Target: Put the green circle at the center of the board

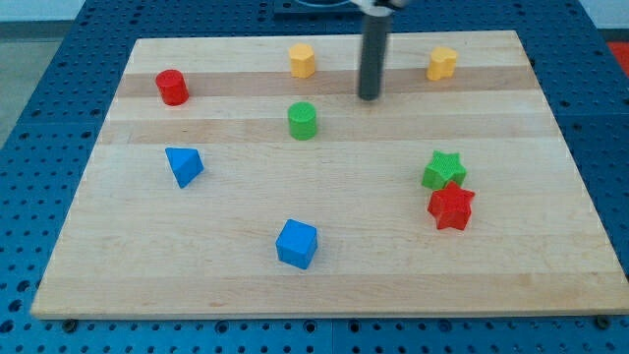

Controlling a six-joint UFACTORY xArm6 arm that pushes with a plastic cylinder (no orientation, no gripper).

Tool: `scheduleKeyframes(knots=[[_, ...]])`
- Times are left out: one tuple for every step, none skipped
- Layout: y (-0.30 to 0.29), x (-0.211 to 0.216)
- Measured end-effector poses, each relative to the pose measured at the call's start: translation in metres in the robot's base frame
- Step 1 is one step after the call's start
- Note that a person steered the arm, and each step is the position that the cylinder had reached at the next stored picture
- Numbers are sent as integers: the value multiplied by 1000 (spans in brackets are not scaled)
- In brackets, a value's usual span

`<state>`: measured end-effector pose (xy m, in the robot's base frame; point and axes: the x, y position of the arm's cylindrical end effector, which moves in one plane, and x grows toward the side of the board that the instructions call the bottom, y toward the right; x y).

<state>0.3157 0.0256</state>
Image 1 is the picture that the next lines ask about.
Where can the yellow heart block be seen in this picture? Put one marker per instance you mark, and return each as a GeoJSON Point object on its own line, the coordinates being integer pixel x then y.
{"type": "Point", "coordinates": [442, 63]}

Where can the yellow hexagon block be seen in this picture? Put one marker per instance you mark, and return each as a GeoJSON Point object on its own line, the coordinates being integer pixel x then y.
{"type": "Point", "coordinates": [302, 60]}

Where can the red cylinder block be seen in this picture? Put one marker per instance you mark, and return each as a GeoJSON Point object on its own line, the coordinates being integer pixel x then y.
{"type": "Point", "coordinates": [172, 87]}

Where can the green cylinder block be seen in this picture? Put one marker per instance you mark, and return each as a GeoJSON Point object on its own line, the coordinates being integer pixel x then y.
{"type": "Point", "coordinates": [302, 120]}

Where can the blue cube block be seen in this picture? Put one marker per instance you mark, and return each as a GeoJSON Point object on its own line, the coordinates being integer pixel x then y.
{"type": "Point", "coordinates": [296, 244]}

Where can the green star block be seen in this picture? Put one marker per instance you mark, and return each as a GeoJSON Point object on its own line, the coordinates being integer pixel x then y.
{"type": "Point", "coordinates": [442, 169]}

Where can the red star block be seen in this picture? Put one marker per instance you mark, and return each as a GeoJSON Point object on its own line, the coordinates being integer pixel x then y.
{"type": "Point", "coordinates": [451, 206]}

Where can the wooden board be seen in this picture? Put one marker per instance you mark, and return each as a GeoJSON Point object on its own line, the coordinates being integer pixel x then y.
{"type": "Point", "coordinates": [135, 246]}

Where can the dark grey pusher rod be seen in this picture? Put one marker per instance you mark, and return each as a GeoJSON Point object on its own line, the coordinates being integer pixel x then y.
{"type": "Point", "coordinates": [373, 49]}

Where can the blue triangle block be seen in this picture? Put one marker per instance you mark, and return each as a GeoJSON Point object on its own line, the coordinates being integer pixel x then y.
{"type": "Point", "coordinates": [185, 164]}

